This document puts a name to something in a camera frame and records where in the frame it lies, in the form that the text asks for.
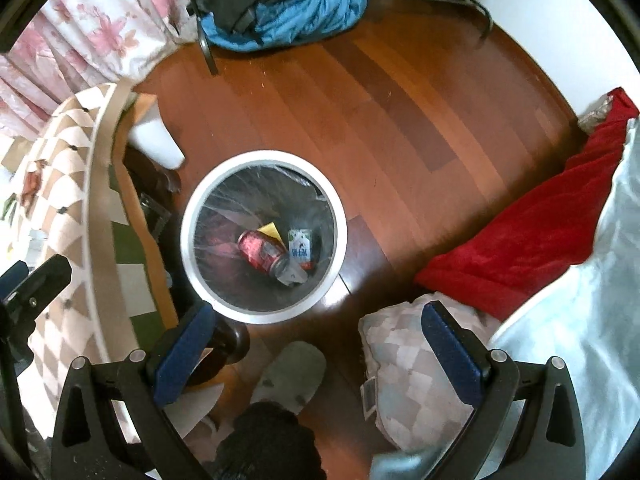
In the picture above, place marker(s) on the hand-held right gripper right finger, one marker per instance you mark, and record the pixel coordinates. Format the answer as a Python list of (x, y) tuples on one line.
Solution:
[(452, 355)]

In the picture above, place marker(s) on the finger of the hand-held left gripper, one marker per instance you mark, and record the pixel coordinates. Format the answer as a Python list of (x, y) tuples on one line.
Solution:
[(30, 285)]

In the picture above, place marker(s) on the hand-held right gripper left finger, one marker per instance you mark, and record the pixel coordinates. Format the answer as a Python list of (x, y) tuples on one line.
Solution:
[(182, 347)]

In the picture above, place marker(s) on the red drink can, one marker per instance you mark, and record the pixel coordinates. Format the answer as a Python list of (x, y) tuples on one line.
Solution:
[(262, 253)]

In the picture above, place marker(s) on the round white trash bin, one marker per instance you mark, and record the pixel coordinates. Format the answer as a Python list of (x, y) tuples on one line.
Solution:
[(263, 235)]

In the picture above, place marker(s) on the white green drink carton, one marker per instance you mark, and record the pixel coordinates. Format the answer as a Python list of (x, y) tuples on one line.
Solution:
[(300, 249)]

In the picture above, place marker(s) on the checkered grey pillow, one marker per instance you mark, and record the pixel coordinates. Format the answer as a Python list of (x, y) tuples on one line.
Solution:
[(415, 375)]

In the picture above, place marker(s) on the white paper sheet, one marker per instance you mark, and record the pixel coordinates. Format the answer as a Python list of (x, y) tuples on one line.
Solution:
[(195, 412)]

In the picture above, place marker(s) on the checkered tablecloth table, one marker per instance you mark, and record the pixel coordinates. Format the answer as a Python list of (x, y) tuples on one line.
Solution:
[(55, 200)]

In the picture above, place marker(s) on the grey slipper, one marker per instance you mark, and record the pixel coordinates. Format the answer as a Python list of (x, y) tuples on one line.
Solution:
[(292, 375)]

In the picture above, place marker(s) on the person's dark trouser leg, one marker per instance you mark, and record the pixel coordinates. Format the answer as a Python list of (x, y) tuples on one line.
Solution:
[(270, 447)]

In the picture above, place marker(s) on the yellow paper scrap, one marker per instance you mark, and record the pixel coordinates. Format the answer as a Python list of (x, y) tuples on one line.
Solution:
[(268, 230)]

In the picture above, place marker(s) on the red blanket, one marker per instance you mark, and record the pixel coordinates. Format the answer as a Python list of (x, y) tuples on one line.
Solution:
[(530, 220)]

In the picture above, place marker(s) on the pink floral curtain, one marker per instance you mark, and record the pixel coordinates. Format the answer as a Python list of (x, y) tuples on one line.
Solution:
[(85, 35)]

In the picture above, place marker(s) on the black chair leg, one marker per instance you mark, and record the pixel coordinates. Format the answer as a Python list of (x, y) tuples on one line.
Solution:
[(200, 20)]

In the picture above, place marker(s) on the black curved stand leg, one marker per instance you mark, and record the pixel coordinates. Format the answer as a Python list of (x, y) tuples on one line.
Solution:
[(475, 7)]

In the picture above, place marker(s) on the dark clothing pile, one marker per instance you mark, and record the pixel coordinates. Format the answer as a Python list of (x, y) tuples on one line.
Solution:
[(235, 2)]

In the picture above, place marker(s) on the blue sleeping bag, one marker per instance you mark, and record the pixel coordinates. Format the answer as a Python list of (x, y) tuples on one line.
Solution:
[(310, 15)]

